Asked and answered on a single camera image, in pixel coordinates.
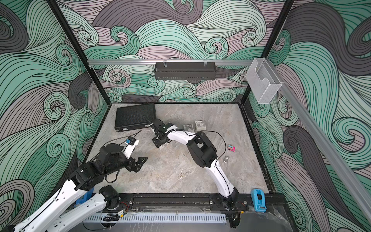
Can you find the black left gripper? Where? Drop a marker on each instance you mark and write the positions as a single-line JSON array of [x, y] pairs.
[[131, 166]]

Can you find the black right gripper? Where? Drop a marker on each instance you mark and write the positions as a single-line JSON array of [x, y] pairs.
[[157, 142]]

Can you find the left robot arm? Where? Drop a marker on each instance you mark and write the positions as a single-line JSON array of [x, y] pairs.
[[54, 216]]

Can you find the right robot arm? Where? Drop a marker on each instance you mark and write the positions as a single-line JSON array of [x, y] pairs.
[[202, 151]]

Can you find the black ribbed briefcase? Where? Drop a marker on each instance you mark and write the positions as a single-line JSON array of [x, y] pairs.
[[134, 117]]

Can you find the blue left clamp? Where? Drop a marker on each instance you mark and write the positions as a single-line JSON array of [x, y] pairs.
[[84, 198]]

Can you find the blue clamp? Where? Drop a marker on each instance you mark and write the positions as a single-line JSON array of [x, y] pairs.
[[84, 198], [258, 199]]

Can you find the pink small object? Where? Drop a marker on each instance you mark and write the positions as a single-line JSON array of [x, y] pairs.
[[231, 148]]

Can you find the blue right clamp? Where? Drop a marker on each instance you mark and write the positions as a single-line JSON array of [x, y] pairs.
[[258, 199]]

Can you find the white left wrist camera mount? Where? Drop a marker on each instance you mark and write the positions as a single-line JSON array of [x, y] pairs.
[[131, 143]]

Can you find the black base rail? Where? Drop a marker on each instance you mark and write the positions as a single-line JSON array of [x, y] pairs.
[[138, 201]]

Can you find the black wall tray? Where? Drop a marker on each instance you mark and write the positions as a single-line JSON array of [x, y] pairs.
[[185, 71]]

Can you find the white slotted cable duct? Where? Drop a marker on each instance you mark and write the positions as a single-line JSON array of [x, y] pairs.
[[173, 218]]

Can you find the clear acrylic wall holder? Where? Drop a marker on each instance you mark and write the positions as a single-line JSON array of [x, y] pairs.
[[263, 80]]

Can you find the black corner frame post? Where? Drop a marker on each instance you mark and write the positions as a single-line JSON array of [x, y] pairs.
[[78, 49]]

